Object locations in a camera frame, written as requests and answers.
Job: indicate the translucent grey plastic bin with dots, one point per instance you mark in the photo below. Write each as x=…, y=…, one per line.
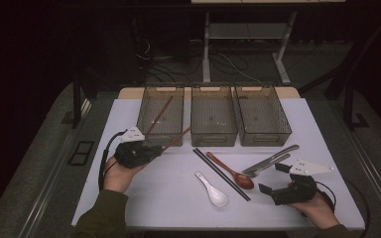
x=213, y=114
x=261, y=114
x=160, y=114

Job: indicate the black angled stand frame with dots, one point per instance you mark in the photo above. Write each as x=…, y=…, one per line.
x=349, y=99

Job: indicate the person's right hand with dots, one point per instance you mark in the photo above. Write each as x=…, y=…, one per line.
x=320, y=211

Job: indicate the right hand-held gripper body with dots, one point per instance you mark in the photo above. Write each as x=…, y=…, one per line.
x=297, y=193

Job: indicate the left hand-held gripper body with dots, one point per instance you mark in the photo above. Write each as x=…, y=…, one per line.
x=132, y=155

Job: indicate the white ceramic spoon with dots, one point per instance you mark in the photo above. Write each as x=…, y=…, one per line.
x=218, y=197

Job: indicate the grey metal desk frame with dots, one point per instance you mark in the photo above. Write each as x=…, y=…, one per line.
x=206, y=49

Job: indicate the brown wooden spoon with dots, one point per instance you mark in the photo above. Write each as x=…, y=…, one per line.
x=243, y=181

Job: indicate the metal knife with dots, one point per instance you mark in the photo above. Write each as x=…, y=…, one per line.
x=278, y=153

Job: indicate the black rectangular floor frame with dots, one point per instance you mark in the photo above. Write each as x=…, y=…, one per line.
x=80, y=142

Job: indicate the thin black stand post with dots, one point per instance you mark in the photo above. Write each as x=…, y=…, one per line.
x=77, y=105

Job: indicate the metal fork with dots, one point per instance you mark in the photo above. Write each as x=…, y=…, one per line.
x=274, y=162

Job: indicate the person's left hand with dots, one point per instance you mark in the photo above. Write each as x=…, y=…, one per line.
x=119, y=178

